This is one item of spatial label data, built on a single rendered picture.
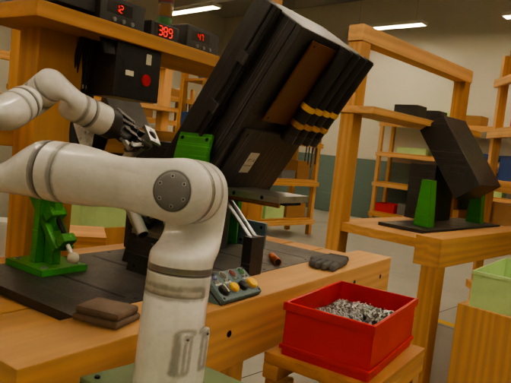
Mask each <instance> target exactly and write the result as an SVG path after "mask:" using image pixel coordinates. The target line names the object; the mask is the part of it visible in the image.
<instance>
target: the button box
mask: <svg viewBox="0 0 511 383"><path fill-rule="evenodd" d="M238 268H241V269H243V270H244V272H245V274H241V273H240V272H239V271H238V270H237V269H238ZM238 268H234V269H229V270H232V271H234V272H235V273H236V276H232V275H231V274H230V273H229V270H226V271H219V272H216V273H212V274H214V275H215V276H216V277H217V280H213V279H211V285H210V291H209V297H208V302H210V303H213V304H216V305H226V304H228V303H232V302H236V301H239V300H241V299H246V298H249V297H252V296H257V295H259V294H260V292H261V289H260V288H259V287H258V286H257V287H256V288H253V287H251V286H250V285H249V284H248V288H247V289H246V290H245V289H243V288H241V287H240V289H239V290H238V291H237V292H234V291H232V289H230V293H229V294H228V295H226V294H223V293H222V292H221V291H220V285H221V284H226V285H228V286H229V287H230V283H232V282H235V283H237V284H238V285H239V281H240V280H245V281H246V279H247V278H248V277H250V276H249V275H248V273H247V272H246V271H245V269H244V268H243V267H238ZM220 272H224V273H225V274H226V275H227V278H223V277H222V276H221V275H220ZM239 286H240V285H239Z"/></svg>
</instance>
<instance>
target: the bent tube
mask: <svg viewBox="0 0 511 383"><path fill-rule="evenodd" d="M143 129H144V132H145V134H144V135H143V136H142V137H141V138H142V139H144V140H146V141H148V142H150V143H152V144H155V145H157V146H158V147H159V146H160V145H161V144H160V142H159V139H158V137H157V134H156V132H155V130H154V129H152V128H150V127H148V126H146V125H144V126H143ZM143 150H144V149H142V148H141V149H140V150H139V151H138V152H125V153H124V154H123V155H122V156H123V157H137V156H138V155H139V154H140V153H141V152H142V151H143ZM125 212H126V213H127V215H128V217H129V220H130V222H131V224H132V227H133V229H134V231H135V234H136V236H137V237H138V239H143V238H145V237H147V236H148V235H149V232H148V229H147V227H146V226H145V224H144V221H143V219H142V217H141V215H140V214H138V213H135V212H132V211H129V210H125Z"/></svg>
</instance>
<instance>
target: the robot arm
mask: <svg viewBox="0 0 511 383"><path fill-rule="evenodd" d="M58 101H60V102H59V113H60V115H61V116H62V117H63V118H65V119H67V120H69V121H70V122H73V124H74V127H75V131H76V135H77V137H78V142H80V143H79V144H74V143H68V142H63V141H51V140H45V141H38V142H36V143H33V144H31V145H29V146H27V147H25V148H24V149H23V150H21V151H19V152H18V153H17V154H15V155H14V156H13V157H11V158H10V159H9V160H7V161H5V162H3V163H0V192H4V193H9V194H14V195H23V196H27V197H32V198H39V199H42V200H46V201H54V202H59V203H63V204H76V205H81V206H91V207H116V208H120V209H123V210H129V211H132V212H135V213H138V214H143V215H145V216H148V217H153V218H155V219H158V220H162V221H165V222H166V223H165V227H164V230H163V233H162V235H161V237H160V238H159V240H158V241H157V243H156V244H155V245H154V246H153V247H152V248H151V250H150V253H149V257H148V268H147V273H146V280H145V286H144V296H143V303H142V308H141V320H140V325H139V332H138V342H137V349H136V354H135V367H134V373H133V379H132V383H203V380H204V373H205V363H206V357H207V352H208V341H209V335H210V328H208V327H205V319H206V313H207V307H208V297H209V291H210V285H211V275H212V270H213V265H214V261H215V259H216V257H217V254H218V252H219V250H220V247H221V240H222V235H223V230H224V222H225V217H226V212H227V201H228V188H227V181H226V179H225V177H224V174H223V173H222V172H221V171H220V170H219V169H218V168H217V167H216V166H215V165H213V164H211V163H208V162H205V161H201V160H194V159H189V158H135V157H121V156H118V155H115V154H111V153H108V152H106V151H104V150H100V149H97V148H95V147H92V144H93V139H94V134H96V135H99V136H101V137H103V138H106V139H111V138H115V139H116V140H118V141H119V142H122V143H123V144H124V145H125V148H124V151H125V152H138V151H139V150H140V149H141V148H142V149H144V150H150V149H151V148H152V147H153V145H152V143H150V142H148V141H146V140H144V139H142V138H141V137H142V136H143V135H144V134H145V132H144V131H142V130H140V129H139V128H138V126H136V125H135V121H134V120H132V119H131V118H130V117H129V116H127V115H126V114H125V113H124V112H123V111H122V110H121V109H120V108H118V109H114V108H113V107H111V106H108V105H107V104H105V103H103V102H101V101H99V100H95V99H93V98H91V97H89V96H88V95H86V94H84V93H82V92H81V91H79V90H78V89H77V88H76V87H75V86H74V85H73V84H72V83H71V82H70V81H69V80H68V79H67V78H66V77H65V76H64V75H63V74H62V73H61V72H59V71H57V70H55V69H51V68H44V69H43V70H41V71H39V72H38V73H37V74H35V75H34V76H33V77H32V78H31V79H30V80H28V81H27V82H26V83H25V84H23V85H21V86H17V87H13V88H11V89H10V90H8V91H6V92H4V93H3V94H1V95H0V130H3V131H12V130H15V129H18V128H21V127H22V126H24V125H26V124H27V123H28V122H30V121H31V120H33V119H34V118H36V117H37V116H39V115H41V114H42V113H44V112H45V111H46V110H48V109H49V108H50V107H52V106H53V105H55V104H56V103H57V102H58ZM127 120H128V121H127ZM135 140H137V141H136V142H135Z"/></svg>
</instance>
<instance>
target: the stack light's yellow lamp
mask: <svg viewBox="0 0 511 383"><path fill-rule="evenodd" d="M157 16H158V17H169V18H171V19H173V5H171V4H169V3H165V2H160V3H159V4H158V9H157Z"/></svg>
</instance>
